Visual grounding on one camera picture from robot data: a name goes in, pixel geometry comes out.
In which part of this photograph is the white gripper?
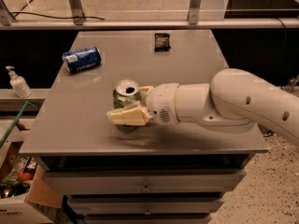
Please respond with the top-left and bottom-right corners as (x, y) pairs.
(107, 83), (179, 126)

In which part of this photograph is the green soda can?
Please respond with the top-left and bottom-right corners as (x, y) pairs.
(112, 79), (142, 133)

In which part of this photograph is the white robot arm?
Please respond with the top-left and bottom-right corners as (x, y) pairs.
(107, 68), (299, 146)

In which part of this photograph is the rxbar chocolate wrapper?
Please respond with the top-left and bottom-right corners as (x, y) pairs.
(154, 33), (171, 52)

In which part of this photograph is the blue pepsi can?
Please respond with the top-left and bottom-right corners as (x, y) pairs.
(62, 47), (102, 74)

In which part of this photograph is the grey drawer cabinet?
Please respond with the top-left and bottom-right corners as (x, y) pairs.
(21, 30), (267, 224)

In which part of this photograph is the green pole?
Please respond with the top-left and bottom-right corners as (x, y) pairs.
(0, 100), (36, 148)

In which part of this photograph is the white pump bottle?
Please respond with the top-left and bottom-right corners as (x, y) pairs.
(6, 66), (32, 98)

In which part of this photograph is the cardboard box with items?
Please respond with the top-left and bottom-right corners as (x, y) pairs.
(0, 141), (62, 224)

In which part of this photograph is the black cable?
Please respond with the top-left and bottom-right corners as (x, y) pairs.
(8, 10), (107, 21)

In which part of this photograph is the metal railing frame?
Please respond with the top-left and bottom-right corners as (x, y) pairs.
(0, 0), (299, 30)

